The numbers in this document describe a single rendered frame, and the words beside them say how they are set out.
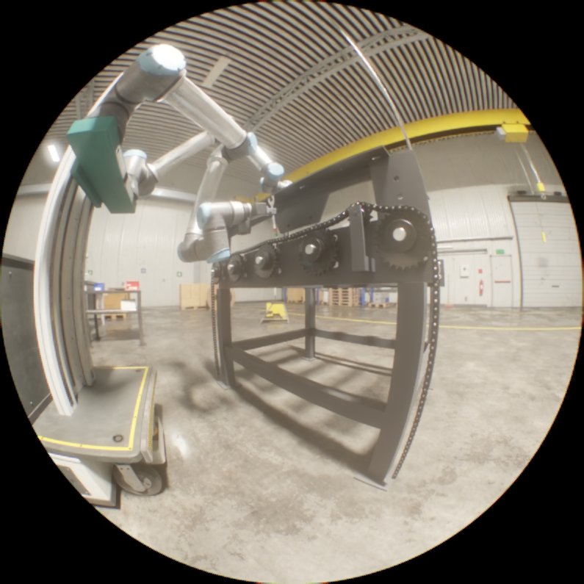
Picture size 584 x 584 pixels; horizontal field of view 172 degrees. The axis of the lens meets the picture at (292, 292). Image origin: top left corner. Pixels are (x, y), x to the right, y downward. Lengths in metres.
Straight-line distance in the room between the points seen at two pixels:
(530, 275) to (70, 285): 11.16
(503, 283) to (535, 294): 1.87
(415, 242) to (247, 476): 0.97
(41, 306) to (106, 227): 10.74
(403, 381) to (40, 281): 1.12
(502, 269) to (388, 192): 9.42
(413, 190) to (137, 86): 0.88
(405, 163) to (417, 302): 0.42
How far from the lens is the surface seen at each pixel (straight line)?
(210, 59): 8.61
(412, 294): 0.54
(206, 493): 0.87
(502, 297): 9.90
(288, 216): 0.90
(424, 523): 0.84
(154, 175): 1.31
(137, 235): 11.10
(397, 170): 0.67
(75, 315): 0.99
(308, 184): 0.84
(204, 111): 0.84
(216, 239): 0.69
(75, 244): 1.02
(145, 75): 0.73
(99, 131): 0.68
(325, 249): 0.64
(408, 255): 0.52
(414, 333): 0.55
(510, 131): 8.29
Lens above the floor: 0.72
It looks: level
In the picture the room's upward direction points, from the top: straight up
